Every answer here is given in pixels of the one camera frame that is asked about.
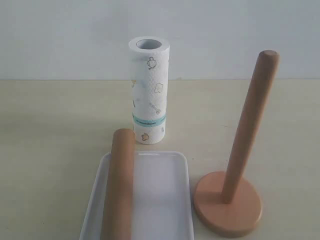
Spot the wooden paper towel holder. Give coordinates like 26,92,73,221
193,50,280,238

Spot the white printed paper towel roll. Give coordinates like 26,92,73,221
128,36,170,145

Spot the white rectangular plastic tray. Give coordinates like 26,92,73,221
79,150,195,240

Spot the brown cardboard tube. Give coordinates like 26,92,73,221
100,128,136,240

